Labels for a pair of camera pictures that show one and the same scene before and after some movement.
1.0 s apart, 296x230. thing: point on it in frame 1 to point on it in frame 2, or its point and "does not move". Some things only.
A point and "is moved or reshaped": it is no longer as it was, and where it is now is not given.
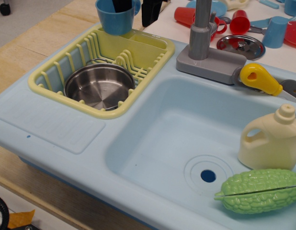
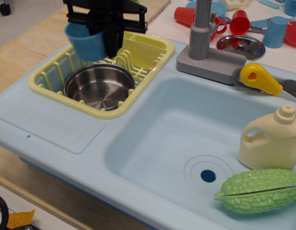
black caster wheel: (5, 9) does not move
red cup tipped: (240, 22) does not move
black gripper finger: (150, 11) to (113, 35)
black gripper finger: (121, 5) to (96, 21)
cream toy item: (234, 4) does not move
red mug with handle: (219, 22) does not move
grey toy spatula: (292, 87) does not move
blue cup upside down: (275, 32) does not move
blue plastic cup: (117, 17) is moved or reshaped
